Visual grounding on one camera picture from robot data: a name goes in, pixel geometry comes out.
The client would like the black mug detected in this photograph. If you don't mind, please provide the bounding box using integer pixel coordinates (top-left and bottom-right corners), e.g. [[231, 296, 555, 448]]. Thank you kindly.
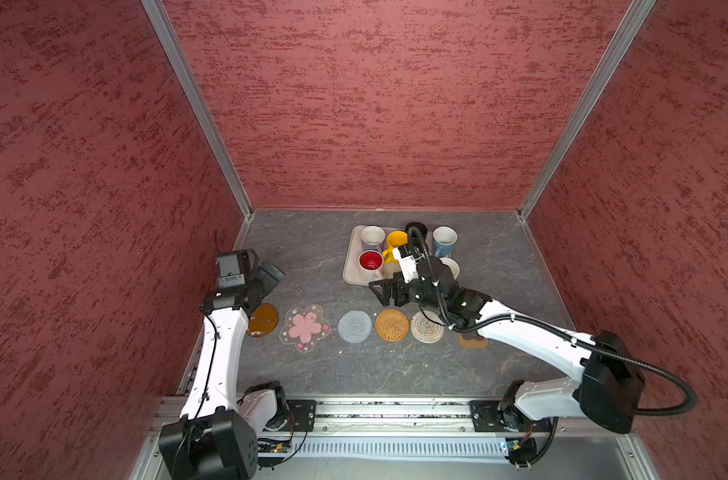
[[404, 222, 428, 238]]

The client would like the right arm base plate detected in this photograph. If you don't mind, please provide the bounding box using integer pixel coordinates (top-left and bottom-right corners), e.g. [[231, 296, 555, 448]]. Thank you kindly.
[[468, 400, 552, 433]]

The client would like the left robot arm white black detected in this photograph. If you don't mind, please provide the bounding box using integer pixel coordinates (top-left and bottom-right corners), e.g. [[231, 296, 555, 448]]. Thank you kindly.
[[158, 257, 287, 479]]

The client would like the white mug purple band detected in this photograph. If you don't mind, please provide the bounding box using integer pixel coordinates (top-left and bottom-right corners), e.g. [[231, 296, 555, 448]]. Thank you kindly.
[[359, 226, 387, 254]]

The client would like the white mug red inside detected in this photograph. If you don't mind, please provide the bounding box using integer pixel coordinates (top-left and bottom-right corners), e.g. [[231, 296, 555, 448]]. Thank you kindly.
[[358, 250, 384, 283]]

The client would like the light blue mug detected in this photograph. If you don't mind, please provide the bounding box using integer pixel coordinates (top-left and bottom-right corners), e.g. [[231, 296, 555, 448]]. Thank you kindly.
[[432, 226, 458, 258]]

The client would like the amber round coaster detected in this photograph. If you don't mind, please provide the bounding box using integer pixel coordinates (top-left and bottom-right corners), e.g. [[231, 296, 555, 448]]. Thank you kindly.
[[247, 303, 279, 338]]

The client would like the brown paw coaster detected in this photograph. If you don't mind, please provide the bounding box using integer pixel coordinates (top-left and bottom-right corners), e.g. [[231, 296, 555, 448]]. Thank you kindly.
[[458, 333, 489, 350]]

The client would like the beige woven spiral coaster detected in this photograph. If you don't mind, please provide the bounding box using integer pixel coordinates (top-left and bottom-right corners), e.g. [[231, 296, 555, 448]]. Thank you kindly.
[[411, 310, 444, 344]]

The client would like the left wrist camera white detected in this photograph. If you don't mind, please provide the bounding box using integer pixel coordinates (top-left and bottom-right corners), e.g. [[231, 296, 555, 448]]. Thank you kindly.
[[215, 249, 259, 291]]

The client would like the aluminium mounting rail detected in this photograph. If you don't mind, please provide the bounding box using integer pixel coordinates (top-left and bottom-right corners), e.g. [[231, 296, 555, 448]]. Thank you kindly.
[[294, 395, 525, 438]]

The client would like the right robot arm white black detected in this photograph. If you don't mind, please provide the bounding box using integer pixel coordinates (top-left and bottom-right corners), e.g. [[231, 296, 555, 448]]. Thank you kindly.
[[369, 257, 697, 433]]

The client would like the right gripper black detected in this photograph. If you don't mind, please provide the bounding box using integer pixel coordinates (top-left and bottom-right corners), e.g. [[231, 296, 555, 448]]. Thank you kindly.
[[367, 269, 443, 310]]

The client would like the white mug right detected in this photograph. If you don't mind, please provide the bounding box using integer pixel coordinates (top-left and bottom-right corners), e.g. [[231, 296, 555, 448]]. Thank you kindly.
[[441, 257, 460, 279]]

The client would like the yellow mug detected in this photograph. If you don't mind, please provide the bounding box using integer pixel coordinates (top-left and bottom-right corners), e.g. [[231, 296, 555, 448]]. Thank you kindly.
[[382, 231, 409, 264]]

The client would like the brown woven rattan coaster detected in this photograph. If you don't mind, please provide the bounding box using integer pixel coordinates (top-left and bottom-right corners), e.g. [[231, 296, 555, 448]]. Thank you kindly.
[[375, 308, 409, 342]]

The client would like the pink flower coaster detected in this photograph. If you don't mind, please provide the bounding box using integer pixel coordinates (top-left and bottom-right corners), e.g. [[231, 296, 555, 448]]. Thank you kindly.
[[279, 304, 332, 354]]

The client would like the grey round coaster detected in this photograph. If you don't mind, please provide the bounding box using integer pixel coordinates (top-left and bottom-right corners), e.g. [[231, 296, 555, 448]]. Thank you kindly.
[[337, 310, 372, 344]]

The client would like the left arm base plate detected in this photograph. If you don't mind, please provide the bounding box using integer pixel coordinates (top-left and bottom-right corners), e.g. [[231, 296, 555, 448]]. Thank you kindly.
[[279, 399, 318, 433]]

